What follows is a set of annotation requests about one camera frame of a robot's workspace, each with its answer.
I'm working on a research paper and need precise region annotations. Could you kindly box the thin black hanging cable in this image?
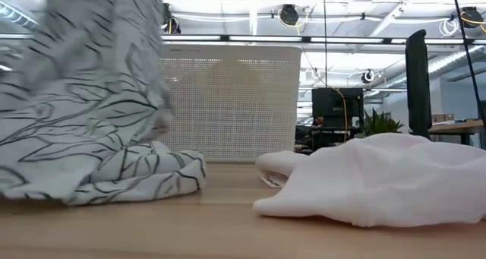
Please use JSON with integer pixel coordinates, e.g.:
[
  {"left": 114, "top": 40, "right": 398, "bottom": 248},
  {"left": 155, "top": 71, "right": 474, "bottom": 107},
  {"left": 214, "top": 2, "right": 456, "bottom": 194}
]
[{"left": 323, "top": 0, "right": 328, "bottom": 88}]

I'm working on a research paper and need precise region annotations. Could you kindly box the orange hanging cable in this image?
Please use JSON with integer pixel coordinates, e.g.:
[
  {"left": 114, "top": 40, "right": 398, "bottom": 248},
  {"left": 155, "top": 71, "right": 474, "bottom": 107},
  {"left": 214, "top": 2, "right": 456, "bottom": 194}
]
[{"left": 301, "top": 52, "right": 349, "bottom": 143}]

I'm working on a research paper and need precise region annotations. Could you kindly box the thin black slanted pole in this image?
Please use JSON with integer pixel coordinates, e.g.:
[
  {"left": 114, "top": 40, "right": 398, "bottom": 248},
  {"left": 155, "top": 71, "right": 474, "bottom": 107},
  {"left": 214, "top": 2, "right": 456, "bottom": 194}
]
[{"left": 450, "top": 0, "right": 486, "bottom": 133}]

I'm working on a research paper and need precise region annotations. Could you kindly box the green potted plant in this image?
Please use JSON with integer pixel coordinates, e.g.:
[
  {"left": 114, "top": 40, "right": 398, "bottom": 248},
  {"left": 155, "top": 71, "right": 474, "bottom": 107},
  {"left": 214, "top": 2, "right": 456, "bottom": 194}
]
[{"left": 356, "top": 107, "right": 406, "bottom": 137}]

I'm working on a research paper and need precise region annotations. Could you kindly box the black computer monitor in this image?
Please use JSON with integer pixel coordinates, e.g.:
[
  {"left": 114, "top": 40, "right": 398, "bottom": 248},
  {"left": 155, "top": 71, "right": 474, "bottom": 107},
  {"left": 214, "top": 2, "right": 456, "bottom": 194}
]
[{"left": 311, "top": 87, "right": 365, "bottom": 118}]

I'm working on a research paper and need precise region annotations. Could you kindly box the wooden desk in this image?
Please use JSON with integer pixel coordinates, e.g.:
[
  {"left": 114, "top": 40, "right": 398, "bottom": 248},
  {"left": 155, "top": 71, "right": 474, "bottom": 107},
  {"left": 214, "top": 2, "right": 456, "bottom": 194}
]
[{"left": 428, "top": 120, "right": 486, "bottom": 146}]

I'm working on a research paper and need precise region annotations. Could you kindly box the white paper tag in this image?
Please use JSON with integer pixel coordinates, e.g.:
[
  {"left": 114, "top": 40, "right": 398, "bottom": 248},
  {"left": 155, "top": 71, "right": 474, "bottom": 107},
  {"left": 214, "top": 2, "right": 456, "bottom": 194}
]
[{"left": 260, "top": 175, "right": 286, "bottom": 188}]

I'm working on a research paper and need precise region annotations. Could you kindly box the white black leaf-print cloth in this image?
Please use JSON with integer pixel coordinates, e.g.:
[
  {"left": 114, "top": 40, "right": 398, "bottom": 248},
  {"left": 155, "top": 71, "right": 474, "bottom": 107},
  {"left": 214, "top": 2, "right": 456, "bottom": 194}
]
[{"left": 0, "top": 0, "right": 207, "bottom": 207}]

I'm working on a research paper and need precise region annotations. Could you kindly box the pale pink cloth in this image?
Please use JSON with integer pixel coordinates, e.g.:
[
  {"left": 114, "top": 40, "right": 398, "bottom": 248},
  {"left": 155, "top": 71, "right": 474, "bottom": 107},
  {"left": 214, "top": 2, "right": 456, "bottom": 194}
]
[{"left": 252, "top": 132, "right": 486, "bottom": 229}]

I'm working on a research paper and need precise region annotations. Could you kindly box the white perforated laundry basket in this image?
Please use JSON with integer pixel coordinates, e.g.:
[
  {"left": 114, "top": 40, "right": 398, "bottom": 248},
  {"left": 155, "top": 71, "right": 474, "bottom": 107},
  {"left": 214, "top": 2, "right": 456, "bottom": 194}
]
[{"left": 157, "top": 44, "right": 303, "bottom": 163}]

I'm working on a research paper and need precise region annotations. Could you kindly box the black ceiling cable reel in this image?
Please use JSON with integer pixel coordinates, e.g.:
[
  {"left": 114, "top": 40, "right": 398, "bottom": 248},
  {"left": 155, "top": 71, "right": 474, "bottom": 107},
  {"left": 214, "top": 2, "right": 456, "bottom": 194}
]
[
  {"left": 279, "top": 3, "right": 301, "bottom": 27},
  {"left": 447, "top": 6, "right": 485, "bottom": 30},
  {"left": 360, "top": 68, "right": 376, "bottom": 84},
  {"left": 163, "top": 2, "right": 182, "bottom": 35}
]

